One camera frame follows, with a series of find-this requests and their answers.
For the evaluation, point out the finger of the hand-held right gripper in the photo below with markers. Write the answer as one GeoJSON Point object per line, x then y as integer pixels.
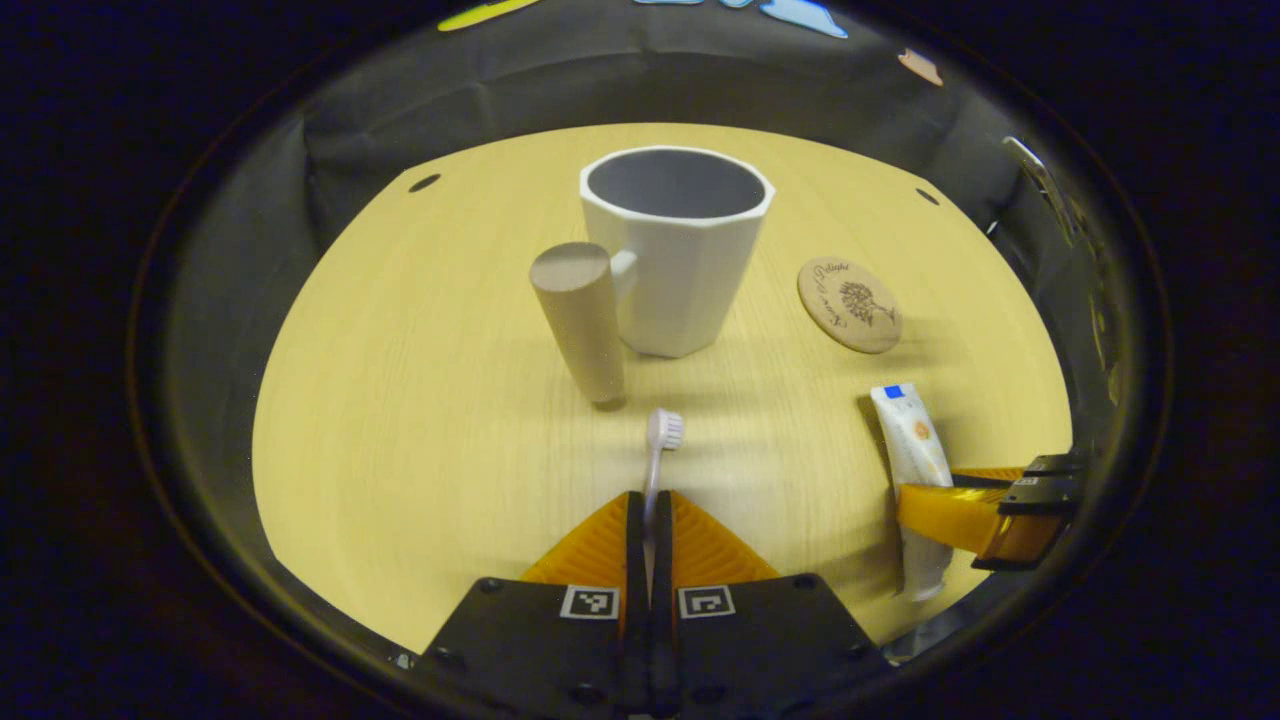
{"type": "Point", "coordinates": [960, 515]}
{"type": "Point", "coordinates": [1050, 464]}

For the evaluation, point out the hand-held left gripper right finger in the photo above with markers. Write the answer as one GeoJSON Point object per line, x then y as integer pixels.
{"type": "Point", "coordinates": [770, 650]}

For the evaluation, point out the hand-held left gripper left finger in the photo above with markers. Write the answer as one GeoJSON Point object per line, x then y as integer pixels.
{"type": "Point", "coordinates": [530, 650]}

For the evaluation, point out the white toothpaste tube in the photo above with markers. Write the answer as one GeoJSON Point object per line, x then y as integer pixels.
{"type": "Point", "coordinates": [915, 440]}

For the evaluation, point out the round cork coaster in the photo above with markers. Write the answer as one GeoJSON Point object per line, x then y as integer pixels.
{"type": "Point", "coordinates": [850, 305]}

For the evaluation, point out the white toothbrush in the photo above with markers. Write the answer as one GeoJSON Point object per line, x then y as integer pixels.
{"type": "Point", "coordinates": [663, 430]}

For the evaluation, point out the black backdrop cloth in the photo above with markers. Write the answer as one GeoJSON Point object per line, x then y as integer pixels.
{"type": "Point", "coordinates": [450, 90]}

